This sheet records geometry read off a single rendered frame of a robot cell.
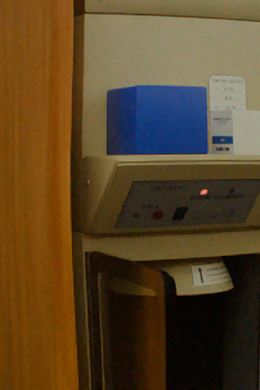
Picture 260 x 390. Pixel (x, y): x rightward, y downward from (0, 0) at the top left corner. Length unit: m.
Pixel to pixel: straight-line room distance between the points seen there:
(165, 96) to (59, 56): 0.15
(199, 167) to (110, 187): 0.12
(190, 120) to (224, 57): 0.18
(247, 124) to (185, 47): 0.15
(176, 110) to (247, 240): 0.26
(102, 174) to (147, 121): 0.09
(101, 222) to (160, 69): 0.23
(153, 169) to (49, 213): 0.14
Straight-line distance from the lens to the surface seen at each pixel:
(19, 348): 1.58
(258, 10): 1.66
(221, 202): 1.54
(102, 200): 1.46
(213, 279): 1.64
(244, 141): 1.53
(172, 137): 1.46
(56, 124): 1.41
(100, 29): 1.54
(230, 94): 1.62
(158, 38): 1.57
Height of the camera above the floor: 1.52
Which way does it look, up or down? 3 degrees down
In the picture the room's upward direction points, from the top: 1 degrees counter-clockwise
